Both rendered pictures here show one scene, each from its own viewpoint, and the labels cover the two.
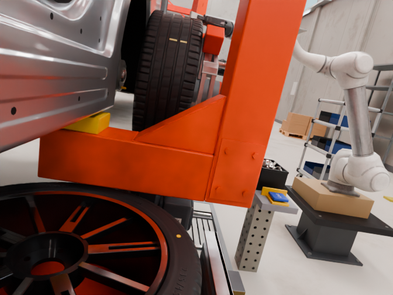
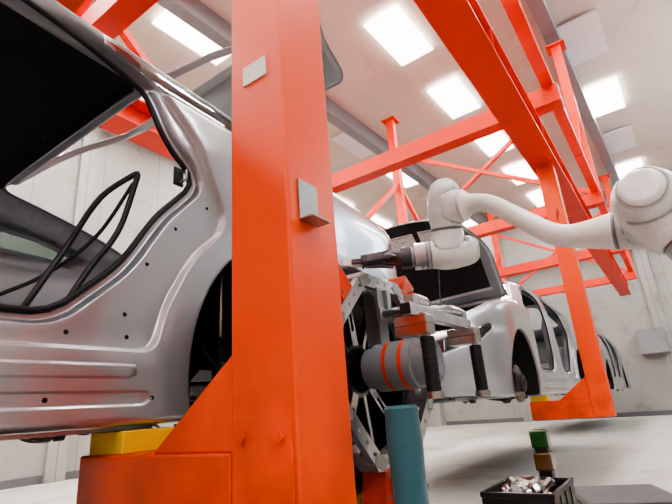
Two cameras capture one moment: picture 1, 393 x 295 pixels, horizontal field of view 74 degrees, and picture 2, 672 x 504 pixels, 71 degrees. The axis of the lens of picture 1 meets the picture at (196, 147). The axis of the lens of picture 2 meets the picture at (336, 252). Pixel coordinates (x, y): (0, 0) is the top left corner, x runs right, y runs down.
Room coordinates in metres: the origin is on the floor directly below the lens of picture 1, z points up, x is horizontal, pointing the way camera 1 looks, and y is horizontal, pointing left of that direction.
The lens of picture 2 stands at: (0.25, -0.82, 0.74)
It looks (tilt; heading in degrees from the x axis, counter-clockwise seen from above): 19 degrees up; 41
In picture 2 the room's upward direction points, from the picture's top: 4 degrees counter-clockwise
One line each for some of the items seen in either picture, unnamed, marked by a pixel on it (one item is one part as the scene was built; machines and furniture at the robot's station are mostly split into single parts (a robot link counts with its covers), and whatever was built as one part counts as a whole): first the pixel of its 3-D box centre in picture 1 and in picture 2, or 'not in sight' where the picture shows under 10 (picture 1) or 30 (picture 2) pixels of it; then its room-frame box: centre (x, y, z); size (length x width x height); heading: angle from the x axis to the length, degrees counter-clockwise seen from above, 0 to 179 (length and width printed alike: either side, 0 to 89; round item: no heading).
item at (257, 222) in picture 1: (254, 230); not in sight; (1.24, -0.39, 0.21); 0.10 x 0.10 x 0.42; 7
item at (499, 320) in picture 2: not in sight; (477, 337); (5.95, 1.89, 1.49); 4.95 x 1.86 x 1.59; 7
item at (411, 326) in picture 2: not in sight; (414, 325); (1.25, -0.18, 0.93); 0.09 x 0.05 x 0.05; 97
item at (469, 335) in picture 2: not in sight; (463, 336); (1.59, -0.14, 0.93); 0.09 x 0.05 x 0.05; 97
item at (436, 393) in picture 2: not in sight; (430, 364); (1.26, -0.21, 0.83); 0.04 x 0.04 x 0.16
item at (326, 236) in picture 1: (326, 225); not in sight; (1.63, -0.96, 0.15); 0.50 x 0.50 x 0.30; 5
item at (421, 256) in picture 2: (231, 30); (421, 256); (1.53, -0.06, 1.20); 0.09 x 0.06 x 0.09; 32
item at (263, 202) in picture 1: (264, 189); not in sight; (1.27, -0.38, 0.44); 0.43 x 0.17 x 0.03; 7
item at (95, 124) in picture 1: (82, 119); (132, 440); (0.81, 0.38, 0.70); 0.14 x 0.14 x 0.05; 7
